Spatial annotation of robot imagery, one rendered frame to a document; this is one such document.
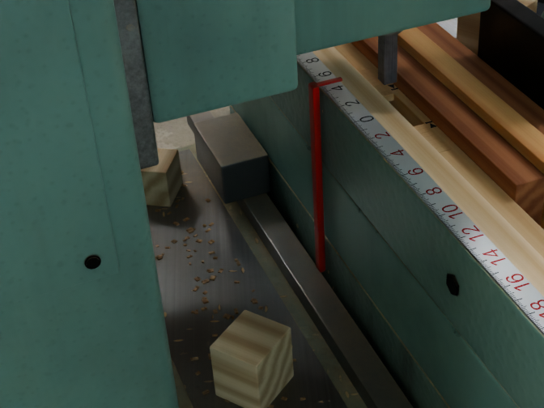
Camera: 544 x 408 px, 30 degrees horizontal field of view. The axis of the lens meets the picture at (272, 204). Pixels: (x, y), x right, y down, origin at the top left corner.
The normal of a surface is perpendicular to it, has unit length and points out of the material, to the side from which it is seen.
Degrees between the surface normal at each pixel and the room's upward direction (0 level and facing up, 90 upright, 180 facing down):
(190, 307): 0
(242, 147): 0
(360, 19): 90
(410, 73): 0
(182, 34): 90
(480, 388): 90
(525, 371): 90
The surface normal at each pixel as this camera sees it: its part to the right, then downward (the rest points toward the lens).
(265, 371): 0.84, 0.28
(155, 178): -0.21, 0.58
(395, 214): -0.93, 0.26
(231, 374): -0.54, 0.52
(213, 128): -0.06, -0.81
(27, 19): 0.37, 0.53
